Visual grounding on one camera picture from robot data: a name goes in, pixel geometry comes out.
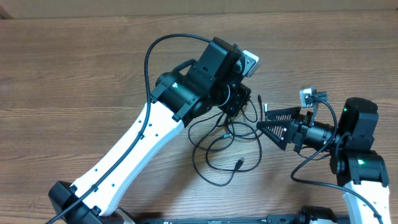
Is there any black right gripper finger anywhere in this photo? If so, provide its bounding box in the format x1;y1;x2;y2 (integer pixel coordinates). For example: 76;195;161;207
256;119;295;151
266;106;302;121

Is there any thin black cable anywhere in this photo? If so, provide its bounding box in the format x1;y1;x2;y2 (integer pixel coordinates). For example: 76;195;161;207
239;95;264;124

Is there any black USB cable bundle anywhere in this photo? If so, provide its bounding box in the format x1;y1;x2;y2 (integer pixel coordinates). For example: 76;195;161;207
187;99;269;187

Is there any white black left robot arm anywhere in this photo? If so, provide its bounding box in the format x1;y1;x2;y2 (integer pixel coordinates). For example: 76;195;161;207
49;37;260;223

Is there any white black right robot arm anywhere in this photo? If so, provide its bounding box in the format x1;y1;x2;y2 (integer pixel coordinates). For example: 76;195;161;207
256;95;391;223

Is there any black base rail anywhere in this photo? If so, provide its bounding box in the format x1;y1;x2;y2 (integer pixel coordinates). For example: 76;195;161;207
128;206;351;224

